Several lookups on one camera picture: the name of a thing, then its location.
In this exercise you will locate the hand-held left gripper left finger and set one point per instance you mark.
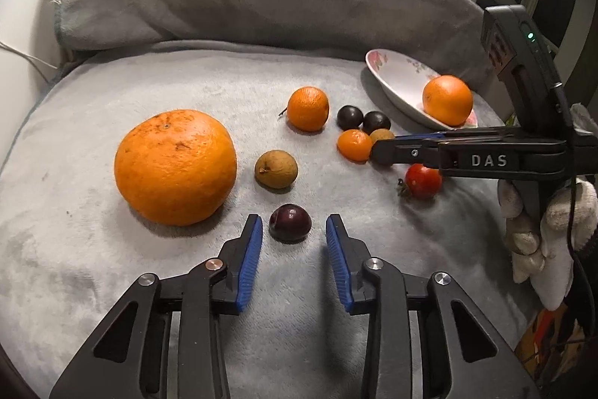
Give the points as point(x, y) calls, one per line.
point(252, 258)

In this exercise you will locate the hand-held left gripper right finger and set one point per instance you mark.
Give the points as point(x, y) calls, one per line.
point(337, 263)

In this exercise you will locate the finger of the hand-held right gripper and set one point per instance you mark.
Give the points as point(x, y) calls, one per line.
point(420, 137)
point(402, 152)

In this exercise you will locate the brown longan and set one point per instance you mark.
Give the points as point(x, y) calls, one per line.
point(381, 134)
point(276, 169)

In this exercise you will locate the dark plum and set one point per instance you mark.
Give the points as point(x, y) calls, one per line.
point(289, 222)
point(350, 117)
point(376, 121)

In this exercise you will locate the medium orange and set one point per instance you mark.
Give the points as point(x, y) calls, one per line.
point(447, 100)

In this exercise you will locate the small tangerine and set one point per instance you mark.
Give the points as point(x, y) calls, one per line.
point(353, 145)

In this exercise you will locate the white floral bowl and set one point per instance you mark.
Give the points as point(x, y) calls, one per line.
point(397, 74)

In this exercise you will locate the mandarin with stem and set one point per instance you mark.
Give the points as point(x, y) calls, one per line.
point(308, 109)

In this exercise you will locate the large orange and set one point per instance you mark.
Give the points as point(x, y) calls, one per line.
point(175, 167)

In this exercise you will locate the person's right hand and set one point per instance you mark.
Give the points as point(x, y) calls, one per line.
point(560, 216)

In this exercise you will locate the red cherry tomato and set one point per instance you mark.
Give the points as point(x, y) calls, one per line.
point(423, 181)

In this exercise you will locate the grey fleece blanket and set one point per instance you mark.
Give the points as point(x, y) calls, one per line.
point(93, 287)

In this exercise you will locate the colourful printed bag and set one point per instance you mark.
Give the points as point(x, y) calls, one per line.
point(546, 343)

